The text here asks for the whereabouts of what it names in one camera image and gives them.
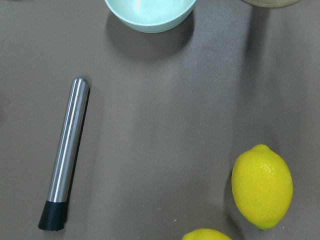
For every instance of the steel muddler black tip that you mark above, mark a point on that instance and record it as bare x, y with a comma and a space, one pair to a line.
55, 211

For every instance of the mint green bowl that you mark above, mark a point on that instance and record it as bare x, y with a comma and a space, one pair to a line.
151, 16

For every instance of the yellow lemon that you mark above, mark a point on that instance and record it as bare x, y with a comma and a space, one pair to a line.
205, 234
262, 186

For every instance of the wooden mug tree stand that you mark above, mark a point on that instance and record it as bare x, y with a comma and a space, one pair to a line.
271, 3

